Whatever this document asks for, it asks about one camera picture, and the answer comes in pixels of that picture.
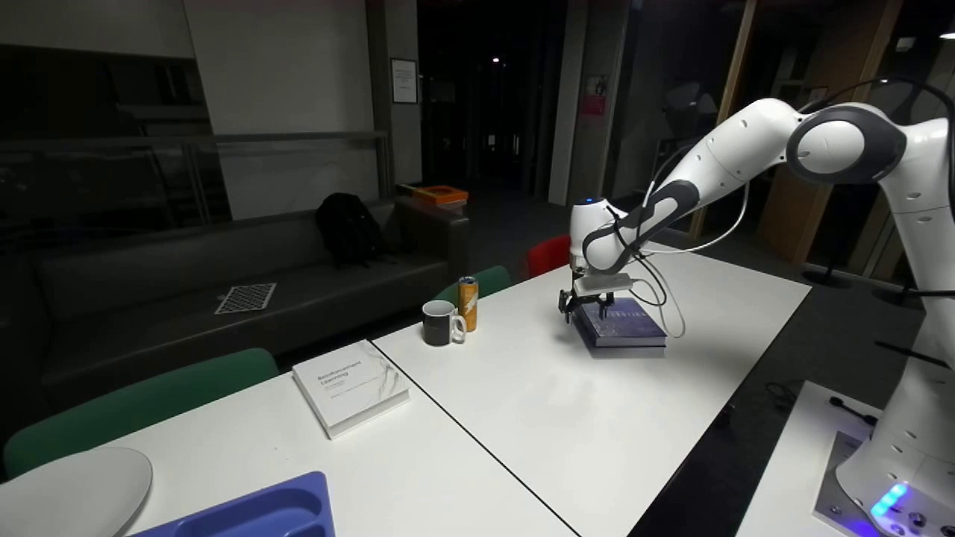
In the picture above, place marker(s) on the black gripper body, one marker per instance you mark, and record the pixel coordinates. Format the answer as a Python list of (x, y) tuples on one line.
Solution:
[(601, 293)]

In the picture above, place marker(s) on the blue hardcover book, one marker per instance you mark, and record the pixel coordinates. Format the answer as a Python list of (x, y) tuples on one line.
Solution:
[(629, 329)]

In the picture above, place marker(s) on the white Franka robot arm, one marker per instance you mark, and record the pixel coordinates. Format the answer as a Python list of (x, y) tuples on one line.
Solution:
[(756, 149)]

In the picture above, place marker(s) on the white book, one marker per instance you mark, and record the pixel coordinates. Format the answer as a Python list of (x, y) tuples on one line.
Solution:
[(347, 384)]

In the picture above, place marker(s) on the red chair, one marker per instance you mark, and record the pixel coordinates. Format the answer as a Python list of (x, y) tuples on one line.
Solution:
[(548, 255)]

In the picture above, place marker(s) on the small green chair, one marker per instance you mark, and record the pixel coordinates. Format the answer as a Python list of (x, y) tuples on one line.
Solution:
[(495, 281)]

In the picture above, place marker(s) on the orange drink can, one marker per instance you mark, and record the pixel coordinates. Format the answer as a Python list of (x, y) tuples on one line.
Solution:
[(468, 301)]

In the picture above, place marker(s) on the bin with orange lid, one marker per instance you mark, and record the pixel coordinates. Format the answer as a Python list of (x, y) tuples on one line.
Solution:
[(437, 198)]

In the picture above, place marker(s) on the black marker pen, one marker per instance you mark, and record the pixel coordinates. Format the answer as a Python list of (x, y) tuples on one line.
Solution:
[(854, 408)]

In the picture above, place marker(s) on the blue compartment tray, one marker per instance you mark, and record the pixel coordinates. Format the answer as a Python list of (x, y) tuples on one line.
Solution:
[(259, 510)]

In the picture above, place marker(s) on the dark grey sofa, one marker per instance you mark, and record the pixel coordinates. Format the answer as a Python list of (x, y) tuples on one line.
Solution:
[(152, 287)]

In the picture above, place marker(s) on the large green chair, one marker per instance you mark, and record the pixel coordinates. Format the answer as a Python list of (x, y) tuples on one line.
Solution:
[(138, 402)]

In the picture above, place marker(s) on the white round plate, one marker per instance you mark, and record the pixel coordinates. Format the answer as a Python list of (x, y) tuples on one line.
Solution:
[(69, 496)]

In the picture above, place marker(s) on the red wall sign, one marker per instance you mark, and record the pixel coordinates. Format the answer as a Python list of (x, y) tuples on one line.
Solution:
[(595, 100)]

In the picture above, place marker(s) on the framed paper wall notice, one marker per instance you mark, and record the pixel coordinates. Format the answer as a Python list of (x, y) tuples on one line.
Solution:
[(404, 82)]

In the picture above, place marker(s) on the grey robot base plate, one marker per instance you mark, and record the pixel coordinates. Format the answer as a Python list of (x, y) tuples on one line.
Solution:
[(830, 486)]

